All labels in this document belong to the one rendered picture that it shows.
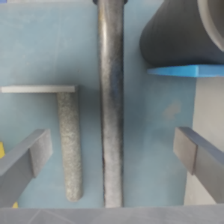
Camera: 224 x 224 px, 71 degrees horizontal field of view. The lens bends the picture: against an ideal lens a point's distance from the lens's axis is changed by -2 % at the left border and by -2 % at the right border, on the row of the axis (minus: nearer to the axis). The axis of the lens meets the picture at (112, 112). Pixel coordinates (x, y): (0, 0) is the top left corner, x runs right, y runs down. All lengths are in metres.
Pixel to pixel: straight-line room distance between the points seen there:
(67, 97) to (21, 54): 0.10
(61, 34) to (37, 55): 0.05
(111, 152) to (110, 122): 0.05
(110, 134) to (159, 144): 0.10
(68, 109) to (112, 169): 0.11
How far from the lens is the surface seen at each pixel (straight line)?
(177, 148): 0.17
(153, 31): 0.18
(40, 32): 0.28
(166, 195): 0.36
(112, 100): 0.22
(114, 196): 0.29
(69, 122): 0.24
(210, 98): 0.25
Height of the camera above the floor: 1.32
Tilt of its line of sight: 76 degrees down
